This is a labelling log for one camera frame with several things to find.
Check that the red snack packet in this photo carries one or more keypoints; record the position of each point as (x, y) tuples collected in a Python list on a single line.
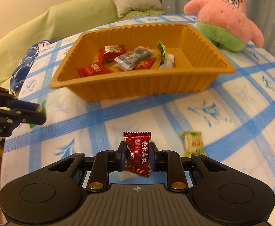
[(92, 70)]

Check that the blue patterned cloth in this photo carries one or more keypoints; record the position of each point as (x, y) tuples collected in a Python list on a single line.
[(22, 70)]

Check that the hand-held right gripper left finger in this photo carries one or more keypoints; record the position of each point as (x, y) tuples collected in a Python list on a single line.
[(122, 156)]

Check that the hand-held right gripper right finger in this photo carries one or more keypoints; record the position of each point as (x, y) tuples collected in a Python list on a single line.
[(152, 156)]

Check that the small red candy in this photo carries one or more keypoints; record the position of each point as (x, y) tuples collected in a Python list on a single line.
[(145, 64)]

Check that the green patterned cushion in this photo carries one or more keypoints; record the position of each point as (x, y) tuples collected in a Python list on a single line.
[(142, 14)]

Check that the dark red shiny candy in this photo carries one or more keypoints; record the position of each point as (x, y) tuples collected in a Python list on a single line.
[(137, 150)]

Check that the red candy with round label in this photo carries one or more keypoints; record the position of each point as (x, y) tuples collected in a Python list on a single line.
[(109, 54)]

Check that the silver and green snack pouch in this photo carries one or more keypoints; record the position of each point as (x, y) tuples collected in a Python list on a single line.
[(168, 61)]

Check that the clear nut bar packet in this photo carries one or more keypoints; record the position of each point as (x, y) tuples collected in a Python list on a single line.
[(132, 57)]

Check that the green covered sofa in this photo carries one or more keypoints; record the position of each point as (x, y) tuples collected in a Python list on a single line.
[(45, 28)]

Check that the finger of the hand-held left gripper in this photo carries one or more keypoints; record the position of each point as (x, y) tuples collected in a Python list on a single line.
[(33, 119), (22, 104)]

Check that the orange plastic tray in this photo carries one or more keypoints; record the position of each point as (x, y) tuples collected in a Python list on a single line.
[(139, 84)]

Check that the pink starfish plush toy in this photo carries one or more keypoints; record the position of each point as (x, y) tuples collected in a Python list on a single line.
[(222, 21)]

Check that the yellow green wrapped candy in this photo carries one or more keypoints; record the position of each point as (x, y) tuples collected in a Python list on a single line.
[(193, 142)]

